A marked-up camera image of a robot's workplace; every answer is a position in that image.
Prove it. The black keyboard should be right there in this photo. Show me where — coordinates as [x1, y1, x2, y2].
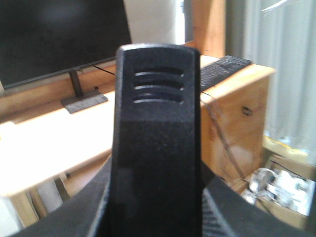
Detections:
[200, 55, 252, 92]

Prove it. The black computer monitor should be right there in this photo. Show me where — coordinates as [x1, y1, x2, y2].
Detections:
[0, 0, 131, 114]

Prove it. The cardboard box with items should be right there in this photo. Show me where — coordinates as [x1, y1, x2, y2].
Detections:
[241, 155, 316, 230]

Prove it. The grey curtain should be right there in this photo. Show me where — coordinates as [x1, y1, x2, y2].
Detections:
[226, 0, 316, 152]

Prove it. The black stapler with orange button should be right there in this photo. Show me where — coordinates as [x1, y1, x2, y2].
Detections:
[109, 43, 202, 237]

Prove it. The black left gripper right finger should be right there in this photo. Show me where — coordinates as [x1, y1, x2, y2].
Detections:
[201, 162, 316, 237]

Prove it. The wooden shelf unit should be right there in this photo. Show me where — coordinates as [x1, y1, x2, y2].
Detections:
[184, 0, 226, 57]

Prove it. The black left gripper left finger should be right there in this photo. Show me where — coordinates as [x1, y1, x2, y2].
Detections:
[13, 158, 111, 237]

